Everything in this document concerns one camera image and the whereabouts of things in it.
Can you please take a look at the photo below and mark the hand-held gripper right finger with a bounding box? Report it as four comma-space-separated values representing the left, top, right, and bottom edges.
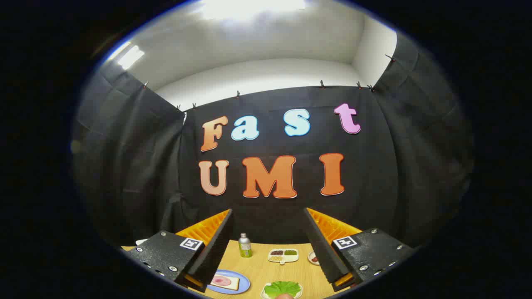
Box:
303, 207, 417, 292

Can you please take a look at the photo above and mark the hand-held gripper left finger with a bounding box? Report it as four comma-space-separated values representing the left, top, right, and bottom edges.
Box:
124, 209, 234, 293

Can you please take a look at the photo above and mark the green lettuce leaf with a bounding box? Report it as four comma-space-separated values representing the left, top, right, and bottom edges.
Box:
264, 281, 301, 299

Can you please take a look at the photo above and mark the white divided dish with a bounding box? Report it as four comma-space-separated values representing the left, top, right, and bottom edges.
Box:
268, 248, 299, 265

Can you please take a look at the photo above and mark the green label metal bottle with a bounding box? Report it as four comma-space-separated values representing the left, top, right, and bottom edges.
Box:
238, 233, 253, 258

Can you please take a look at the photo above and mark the white bread slice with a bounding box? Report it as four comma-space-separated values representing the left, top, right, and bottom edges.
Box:
210, 274, 240, 291

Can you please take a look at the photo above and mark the blue round plate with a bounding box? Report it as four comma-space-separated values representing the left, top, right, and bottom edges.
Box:
207, 270, 251, 295

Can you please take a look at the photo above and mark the white square plate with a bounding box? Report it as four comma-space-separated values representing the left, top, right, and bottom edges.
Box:
261, 282, 303, 299

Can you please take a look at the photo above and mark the small ceiling light panel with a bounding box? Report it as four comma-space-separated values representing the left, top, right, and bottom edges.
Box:
117, 42, 145, 70

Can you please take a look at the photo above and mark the large ceiling light panel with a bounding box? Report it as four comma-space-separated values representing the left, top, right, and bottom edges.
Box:
199, 0, 308, 20

